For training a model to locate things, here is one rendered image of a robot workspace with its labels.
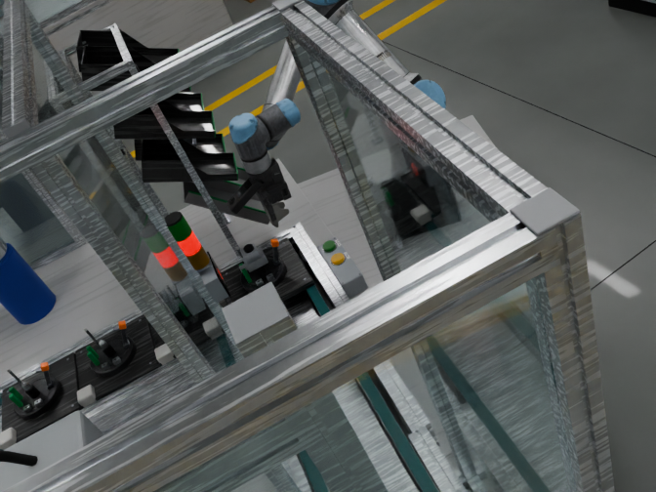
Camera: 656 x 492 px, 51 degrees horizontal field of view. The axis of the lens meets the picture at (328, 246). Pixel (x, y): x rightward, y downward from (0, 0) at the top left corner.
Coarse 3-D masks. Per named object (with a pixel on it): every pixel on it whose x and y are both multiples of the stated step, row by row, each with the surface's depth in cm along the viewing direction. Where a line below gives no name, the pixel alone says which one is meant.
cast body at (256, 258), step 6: (246, 246) 200; (252, 246) 199; (246, 252) 199; (252, 252) 199; (258, 252) 199; (246, 258) 199; (252, 258) 199; (258, 258) 200; (264, 258) 201; (246, 264) 200; (252, 264) 200; (258, 264) 201; (264, 264) 202; (252, 270) 202
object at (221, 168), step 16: (144, 144) 210; (160, 144) 211; (144, 160) 199; (160, 160) 200; (176, 160) 201; (192, 160) 216; (208, 160) 217; (224, 160) 218; (144, 176) 202; (160, 176) 203; (176, 176) 204; (208, 176) 207; (224, 176) 208
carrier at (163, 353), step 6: (222, 300) 206; (222, 306) 204; (150, 324) 208; (156, 336) 204; (156, 342) 202; (162, 342) 201; (156, 348) 197; (162, 348) 196; (168, 348) 195; (156, 354) 195; (162, 354) 194; (168, 354) 194; (174, 354) 195; (162, 360) 195; (168, 360) 195
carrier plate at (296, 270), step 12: (288, 240) 216; (264, 252) 216; (288, 252) 212; (288, 264) 208; (300, 264) 206; (228, 276) 213; (240, 276) 211; (288, 276) 204; (300, 276) 202; (228, 288) 209; (240, 288) 207; (276, 288) 201; (288, 288) 200; (300, 288) 199
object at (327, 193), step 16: (480, 128) 244; (320, 176) 256; (336, 176) 252; (304, 192) 251; (320, 192) 248; (336, 192) 245; (320, 208) 241; (336, 208) 238; (352, 208) 235; (336, 224) 232; (352, 224) 229; (352, 240) 223; (352, 256) 218; (368, 256) 215; (368, 272) 210
